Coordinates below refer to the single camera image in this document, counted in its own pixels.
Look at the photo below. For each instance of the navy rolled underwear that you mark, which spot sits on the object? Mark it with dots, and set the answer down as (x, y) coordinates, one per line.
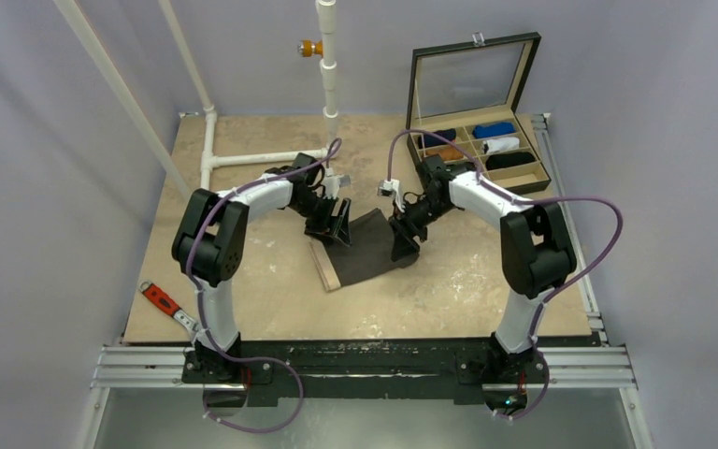
(437, 138)

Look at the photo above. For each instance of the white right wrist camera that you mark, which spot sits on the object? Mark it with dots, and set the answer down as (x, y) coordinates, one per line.
(392, 188)

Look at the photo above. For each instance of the white rolled underwear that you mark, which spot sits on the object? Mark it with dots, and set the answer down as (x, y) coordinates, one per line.
(500, 144)

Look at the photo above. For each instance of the black rolled underwear right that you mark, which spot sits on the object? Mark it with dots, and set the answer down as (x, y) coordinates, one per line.
(509, 159)

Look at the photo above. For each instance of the dark grey boxer underwear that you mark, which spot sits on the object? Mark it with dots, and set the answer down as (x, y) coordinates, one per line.
(368, 257)

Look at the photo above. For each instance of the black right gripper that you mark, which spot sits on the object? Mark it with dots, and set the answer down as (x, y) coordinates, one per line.
(409, 224)

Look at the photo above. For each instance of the orange knob on pipe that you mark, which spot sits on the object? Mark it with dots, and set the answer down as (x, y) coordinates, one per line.
(308, 48)

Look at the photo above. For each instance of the beige compartment organizer box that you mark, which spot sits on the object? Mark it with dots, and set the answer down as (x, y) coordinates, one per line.
(464, 84)

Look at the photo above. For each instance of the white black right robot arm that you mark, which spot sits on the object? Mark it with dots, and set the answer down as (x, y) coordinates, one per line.
(536, 251)

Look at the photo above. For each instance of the white pvc pipe frame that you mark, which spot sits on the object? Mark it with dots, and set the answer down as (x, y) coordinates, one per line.
(209, 161)

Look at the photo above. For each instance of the brown rolled underwear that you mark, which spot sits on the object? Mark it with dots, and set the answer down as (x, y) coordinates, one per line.
(446, 152)

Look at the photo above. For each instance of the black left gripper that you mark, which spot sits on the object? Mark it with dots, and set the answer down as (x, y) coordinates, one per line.
(329, 224)

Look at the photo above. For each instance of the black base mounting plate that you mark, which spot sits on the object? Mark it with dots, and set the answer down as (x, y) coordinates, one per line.
(465, 371)

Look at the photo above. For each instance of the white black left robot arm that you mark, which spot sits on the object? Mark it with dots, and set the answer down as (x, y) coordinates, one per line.
(210, 242)

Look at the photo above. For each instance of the blue rolled underwear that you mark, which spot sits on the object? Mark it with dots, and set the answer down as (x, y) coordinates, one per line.
(492, 130)

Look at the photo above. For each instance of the red handled clamp tool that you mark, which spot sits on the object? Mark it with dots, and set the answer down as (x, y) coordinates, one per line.
(165, 303)

